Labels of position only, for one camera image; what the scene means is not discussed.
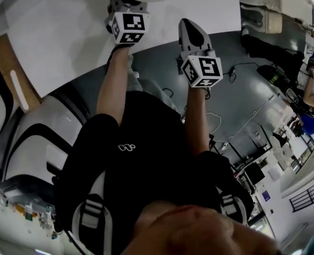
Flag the black white shoulder strap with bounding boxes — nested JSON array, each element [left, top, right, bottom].
[[71, 168, 114, 247]]

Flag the long white cable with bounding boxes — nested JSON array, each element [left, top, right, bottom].
[[229, 93, 283, 141]]

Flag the black square monitor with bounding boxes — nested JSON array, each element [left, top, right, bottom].
[[243, 163, 267, 188]]

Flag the person's right forearm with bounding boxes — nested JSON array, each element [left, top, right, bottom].
[[183, 86, 211, 159]]

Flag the white carved stool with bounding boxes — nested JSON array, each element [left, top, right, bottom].
[[240, 3, 283, 35]]

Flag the black floor cable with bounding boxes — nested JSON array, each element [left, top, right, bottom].
[[221, 62, 259, 84]]

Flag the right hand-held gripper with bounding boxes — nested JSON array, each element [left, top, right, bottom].
[[178, 18, 224, 89]]

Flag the white looped cable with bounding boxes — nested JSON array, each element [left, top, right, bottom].
[[205, 111, 223, 143]]

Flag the person's black shirt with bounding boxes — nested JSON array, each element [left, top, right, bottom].
[[52, 90, 254, 255]]

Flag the person's grey trousers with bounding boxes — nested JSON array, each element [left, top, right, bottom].
[[126, 54, 179, 112]]

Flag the person's face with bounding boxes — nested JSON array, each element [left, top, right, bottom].
[[124, 200, 280, 255]]

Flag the brown cardboard box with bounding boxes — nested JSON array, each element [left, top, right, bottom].
[[0, 32, 43, 114]]

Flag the person's left forearm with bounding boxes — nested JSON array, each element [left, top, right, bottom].
[[96, 45, 134, 128]]

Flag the white drawer desk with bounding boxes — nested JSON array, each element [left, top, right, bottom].
[[6, 0, 241, 99]]

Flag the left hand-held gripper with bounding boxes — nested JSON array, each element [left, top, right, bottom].
[[104, 0, 151, 46]]

